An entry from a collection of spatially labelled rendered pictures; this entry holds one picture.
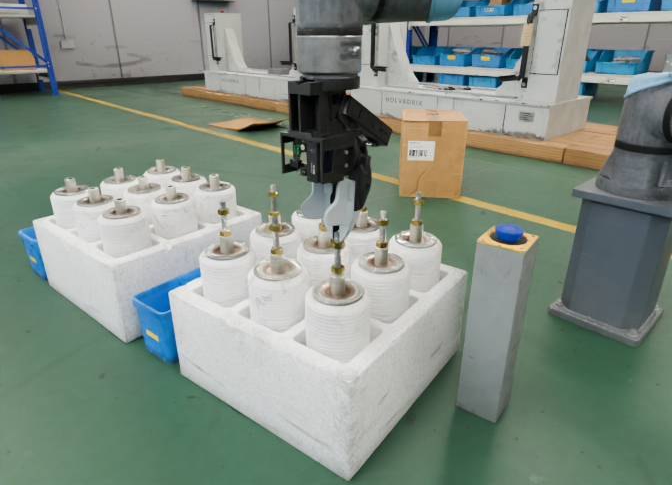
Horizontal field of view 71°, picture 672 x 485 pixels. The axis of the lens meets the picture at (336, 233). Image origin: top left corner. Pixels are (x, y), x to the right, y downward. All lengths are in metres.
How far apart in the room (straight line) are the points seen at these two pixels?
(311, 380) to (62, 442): 0.43
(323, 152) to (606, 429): 0.66
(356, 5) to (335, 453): 0.58
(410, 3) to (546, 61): 2.23
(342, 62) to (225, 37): 4.60
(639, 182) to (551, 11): 1.81
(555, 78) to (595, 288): 1.77
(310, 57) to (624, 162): 0.72
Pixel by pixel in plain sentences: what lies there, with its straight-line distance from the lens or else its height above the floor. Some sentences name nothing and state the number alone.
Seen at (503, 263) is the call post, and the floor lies 0.29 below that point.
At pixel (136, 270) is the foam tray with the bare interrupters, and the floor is 0.15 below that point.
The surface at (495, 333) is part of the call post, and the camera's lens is 0.78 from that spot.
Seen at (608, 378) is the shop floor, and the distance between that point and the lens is 1.05.
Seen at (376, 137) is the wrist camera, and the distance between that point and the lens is 0.63.
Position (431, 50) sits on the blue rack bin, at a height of 0.41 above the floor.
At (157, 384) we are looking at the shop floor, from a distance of 0.96.
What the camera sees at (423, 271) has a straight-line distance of 0.84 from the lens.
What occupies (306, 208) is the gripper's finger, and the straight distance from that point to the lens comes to 0.61.
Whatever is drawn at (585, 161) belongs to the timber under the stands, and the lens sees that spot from 2.60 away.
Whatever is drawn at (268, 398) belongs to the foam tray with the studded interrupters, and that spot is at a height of 0.07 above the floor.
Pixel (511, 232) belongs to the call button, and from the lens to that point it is 0.72.
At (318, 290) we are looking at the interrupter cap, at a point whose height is 0.25.
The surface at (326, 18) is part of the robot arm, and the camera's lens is 0.54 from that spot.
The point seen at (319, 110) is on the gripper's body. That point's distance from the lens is 0.55.
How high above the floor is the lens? 0.59
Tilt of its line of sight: 23 degrees down
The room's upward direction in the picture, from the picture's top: straight up
